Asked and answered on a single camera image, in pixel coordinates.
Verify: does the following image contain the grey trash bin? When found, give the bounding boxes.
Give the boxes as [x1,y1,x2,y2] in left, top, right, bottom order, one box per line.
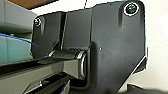
[0,0,38,65]

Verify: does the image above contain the dark grey robot base plate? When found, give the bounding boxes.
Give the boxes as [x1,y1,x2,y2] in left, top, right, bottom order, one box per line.
[30,0,149,93]

